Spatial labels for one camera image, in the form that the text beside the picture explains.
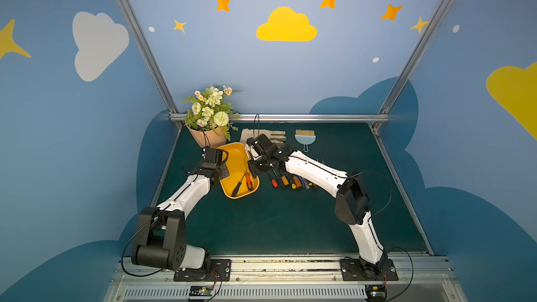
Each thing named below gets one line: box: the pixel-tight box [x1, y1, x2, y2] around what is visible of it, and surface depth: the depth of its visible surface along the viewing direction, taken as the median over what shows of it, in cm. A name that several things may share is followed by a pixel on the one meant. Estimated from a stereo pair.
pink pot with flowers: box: [183, 85, 242, 149], surface depth 90 cm
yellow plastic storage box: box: [217, 141, 261, 199], surface depth 97 cm
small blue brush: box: [294, 129, 317, 154], surface depth 121 cm
